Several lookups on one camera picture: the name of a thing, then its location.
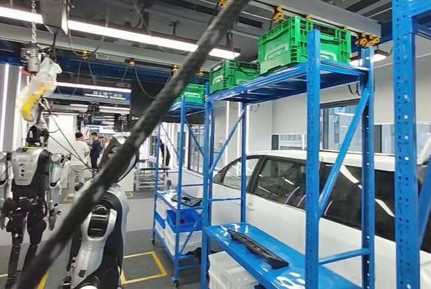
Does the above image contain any black plastic trim part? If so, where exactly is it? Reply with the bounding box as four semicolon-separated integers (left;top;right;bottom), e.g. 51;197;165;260
171;193;203;208
227;228;290;270

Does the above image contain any green plastic crate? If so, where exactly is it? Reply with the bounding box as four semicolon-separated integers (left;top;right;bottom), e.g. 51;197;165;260
208;59;260;94
175;84;206;106
257;15;352;75

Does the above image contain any person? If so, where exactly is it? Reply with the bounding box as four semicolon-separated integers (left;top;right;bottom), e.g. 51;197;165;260
68;131;91;195
159;138;171;168
88;131;102;172

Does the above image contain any grey metal trolley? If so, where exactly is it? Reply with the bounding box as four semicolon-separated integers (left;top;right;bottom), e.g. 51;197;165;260
134;162;172;192

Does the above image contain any blue plastic bin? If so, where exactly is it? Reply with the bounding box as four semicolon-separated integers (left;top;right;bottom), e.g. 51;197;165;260
166;210;203;234

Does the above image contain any white car body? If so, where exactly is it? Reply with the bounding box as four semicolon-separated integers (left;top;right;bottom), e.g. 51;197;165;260
208;137;431;289

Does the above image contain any white plastic bin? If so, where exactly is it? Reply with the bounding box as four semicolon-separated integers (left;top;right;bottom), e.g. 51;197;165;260
208;251;267;289
164;222;203;257

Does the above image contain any long ceiling light strip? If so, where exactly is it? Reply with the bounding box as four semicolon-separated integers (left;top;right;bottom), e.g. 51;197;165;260
55;82;132;94
349;51;388;67
0;5;242;61

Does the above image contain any silver black humanoid robot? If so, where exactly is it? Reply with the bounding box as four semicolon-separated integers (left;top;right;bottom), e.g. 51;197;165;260
0;124;65;289
60;135;140;289

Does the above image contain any plastic-wrapped yellow hoist pendant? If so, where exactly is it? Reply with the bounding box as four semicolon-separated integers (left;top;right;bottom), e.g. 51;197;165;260
17;57;63;123

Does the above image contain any grey hoist motor box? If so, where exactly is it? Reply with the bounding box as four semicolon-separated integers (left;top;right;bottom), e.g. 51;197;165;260
36;0;69;36

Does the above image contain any blue wall sign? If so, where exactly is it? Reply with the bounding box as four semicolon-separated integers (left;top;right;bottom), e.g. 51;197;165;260
82;89;131;102

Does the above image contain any grey ceiling hoist rail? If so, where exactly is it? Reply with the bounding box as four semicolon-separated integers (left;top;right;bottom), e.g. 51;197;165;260
125;0;382;37

